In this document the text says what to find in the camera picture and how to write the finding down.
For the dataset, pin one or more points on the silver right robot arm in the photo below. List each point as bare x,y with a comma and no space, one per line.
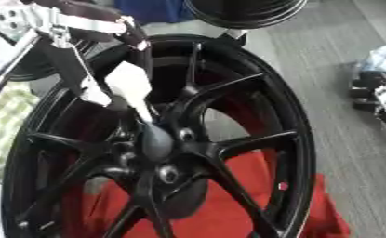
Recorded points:
384,59

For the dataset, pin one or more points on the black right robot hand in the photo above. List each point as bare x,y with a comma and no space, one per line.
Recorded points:
367,86

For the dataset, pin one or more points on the black spoked wheel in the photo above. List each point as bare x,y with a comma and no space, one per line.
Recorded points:
266,102

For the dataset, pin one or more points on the black round object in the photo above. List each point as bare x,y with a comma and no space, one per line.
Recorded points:
186,198

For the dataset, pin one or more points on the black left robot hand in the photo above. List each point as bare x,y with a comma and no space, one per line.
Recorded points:
95,9

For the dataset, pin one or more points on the white pin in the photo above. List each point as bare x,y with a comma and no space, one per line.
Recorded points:
128,82
97,94

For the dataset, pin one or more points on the black round tyre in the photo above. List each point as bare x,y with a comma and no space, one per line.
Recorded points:
244,14

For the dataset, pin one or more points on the blue fabric object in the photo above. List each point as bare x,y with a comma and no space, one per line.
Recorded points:
152,9

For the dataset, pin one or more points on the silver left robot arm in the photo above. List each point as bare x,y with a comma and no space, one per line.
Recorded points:
0,57

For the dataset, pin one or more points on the silver wheel stand bracket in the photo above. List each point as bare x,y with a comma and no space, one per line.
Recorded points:
235,35

